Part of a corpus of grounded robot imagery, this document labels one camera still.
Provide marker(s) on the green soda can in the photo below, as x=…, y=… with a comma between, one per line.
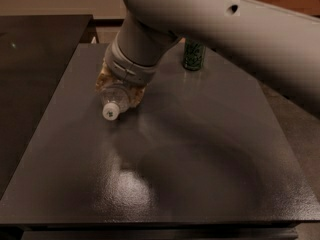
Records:
x=194, y=54

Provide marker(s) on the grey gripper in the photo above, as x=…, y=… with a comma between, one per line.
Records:
x=124, y=69

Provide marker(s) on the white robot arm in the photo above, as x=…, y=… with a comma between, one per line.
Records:
x=277, y=46

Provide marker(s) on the clear plastic tea bottle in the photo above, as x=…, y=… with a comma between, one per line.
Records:
x=115, y=100

